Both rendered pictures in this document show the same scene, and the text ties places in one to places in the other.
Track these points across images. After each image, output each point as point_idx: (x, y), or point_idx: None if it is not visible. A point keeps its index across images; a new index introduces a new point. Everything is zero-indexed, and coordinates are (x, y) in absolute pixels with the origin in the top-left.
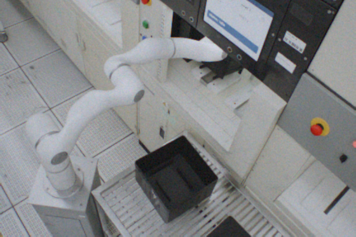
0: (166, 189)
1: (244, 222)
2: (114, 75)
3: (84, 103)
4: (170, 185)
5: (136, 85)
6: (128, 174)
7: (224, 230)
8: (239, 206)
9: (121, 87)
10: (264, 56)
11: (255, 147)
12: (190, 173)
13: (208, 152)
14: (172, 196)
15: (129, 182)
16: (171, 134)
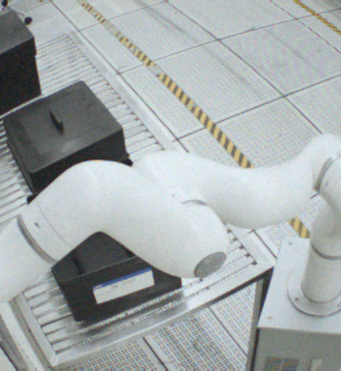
0: (121, 258)
1: (11, 197)
2: (200, 196)
3: (274, 169)
4: (111, 263)
5: (145, 156)
6: (196, 296)
7: (48, 156)
8: (8, 217)
9: (184, 162)
10: None
11: None
12: (68, 278)
13: (20, 326)
14: (113, 244)
15: (195, 279)
16: None
